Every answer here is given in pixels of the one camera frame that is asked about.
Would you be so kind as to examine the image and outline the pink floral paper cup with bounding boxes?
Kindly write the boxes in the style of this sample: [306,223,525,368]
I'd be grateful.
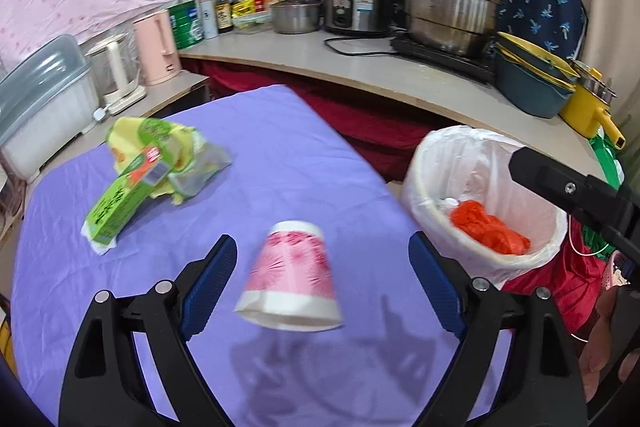
[235,220,345,332]

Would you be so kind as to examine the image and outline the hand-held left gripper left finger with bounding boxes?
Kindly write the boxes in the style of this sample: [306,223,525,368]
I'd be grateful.
[59,234,238,427]

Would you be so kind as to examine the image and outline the yellow saucepan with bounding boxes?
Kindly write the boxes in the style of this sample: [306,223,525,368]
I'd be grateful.
[559,61,627,151]

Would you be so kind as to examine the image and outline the pink electric kettle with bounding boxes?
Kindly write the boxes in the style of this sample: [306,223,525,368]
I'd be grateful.
[132,10,182,86]

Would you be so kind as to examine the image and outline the dark sauce bottle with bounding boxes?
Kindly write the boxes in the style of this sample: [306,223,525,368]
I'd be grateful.
[214,0,235,34]

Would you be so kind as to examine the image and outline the pink plastic basket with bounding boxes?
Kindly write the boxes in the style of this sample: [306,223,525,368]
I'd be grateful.
[602,254,633,290]

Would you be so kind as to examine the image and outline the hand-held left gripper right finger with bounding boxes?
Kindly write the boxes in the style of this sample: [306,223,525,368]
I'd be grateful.
[408,231,588,427]

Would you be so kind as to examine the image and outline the white bottle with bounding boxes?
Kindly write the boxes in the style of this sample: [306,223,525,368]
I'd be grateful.
[197,0,219,40]

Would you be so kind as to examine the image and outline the red cloth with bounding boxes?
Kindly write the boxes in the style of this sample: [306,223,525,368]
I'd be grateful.
[200,59,616,333]

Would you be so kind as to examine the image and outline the clear food container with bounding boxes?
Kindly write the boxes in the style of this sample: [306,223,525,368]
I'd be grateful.
[232,11,273,35]

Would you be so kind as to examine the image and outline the white paper tissue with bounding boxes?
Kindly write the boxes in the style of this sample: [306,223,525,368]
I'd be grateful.
[81,227,118,256]

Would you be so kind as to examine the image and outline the purple tablecloth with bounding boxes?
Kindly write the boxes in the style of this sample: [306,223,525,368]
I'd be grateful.
[10,84,516,427]

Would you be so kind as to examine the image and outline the long green carton box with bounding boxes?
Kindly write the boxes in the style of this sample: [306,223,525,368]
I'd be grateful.
[84,147,168,245]

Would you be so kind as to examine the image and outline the beige counter shelf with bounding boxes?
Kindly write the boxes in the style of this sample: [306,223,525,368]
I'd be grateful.
[177,27,608,182]

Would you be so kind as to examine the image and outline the red-orange plastic bag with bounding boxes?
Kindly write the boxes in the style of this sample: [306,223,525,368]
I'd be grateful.
[450,200,532,255]

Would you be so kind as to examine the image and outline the green tin can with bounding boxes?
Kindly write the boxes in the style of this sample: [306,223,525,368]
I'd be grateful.
[167,0,206,52]

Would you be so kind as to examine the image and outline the black power cable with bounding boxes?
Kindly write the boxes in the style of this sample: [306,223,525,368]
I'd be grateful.
[324,36,396,56]

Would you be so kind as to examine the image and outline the bin with white liner bag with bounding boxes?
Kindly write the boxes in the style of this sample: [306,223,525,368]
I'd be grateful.
[400,124,571,293]

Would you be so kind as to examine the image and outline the glass electric kettle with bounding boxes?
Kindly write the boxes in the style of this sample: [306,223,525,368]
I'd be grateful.
[86,33,147,115]

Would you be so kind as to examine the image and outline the black induction cooker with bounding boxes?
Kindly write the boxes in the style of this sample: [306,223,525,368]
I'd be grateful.
[390,34,498,84]

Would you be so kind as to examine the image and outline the yellow-green plastic bag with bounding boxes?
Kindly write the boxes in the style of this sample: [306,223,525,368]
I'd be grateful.
[106,117,233,208]

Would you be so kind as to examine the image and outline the small steel pot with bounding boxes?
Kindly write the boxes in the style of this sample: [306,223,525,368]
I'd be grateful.
[270,0,323,34]

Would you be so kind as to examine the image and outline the person's right hand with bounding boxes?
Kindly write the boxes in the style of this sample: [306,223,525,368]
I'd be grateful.
[580,289,640,404]

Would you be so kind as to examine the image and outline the stack of blue yellow basins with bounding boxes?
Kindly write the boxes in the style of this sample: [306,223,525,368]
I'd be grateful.
[495,32,581,118]

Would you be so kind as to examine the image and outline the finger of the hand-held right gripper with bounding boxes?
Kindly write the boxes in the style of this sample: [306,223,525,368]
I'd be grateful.
[509,147,640,280]

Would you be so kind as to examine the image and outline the white dish box grey lid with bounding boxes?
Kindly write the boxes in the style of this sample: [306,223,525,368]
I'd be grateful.
[0,34,101,180]

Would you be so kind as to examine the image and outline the green plastic bag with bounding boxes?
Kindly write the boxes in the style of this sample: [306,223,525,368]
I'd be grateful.
[587,134,627,253]

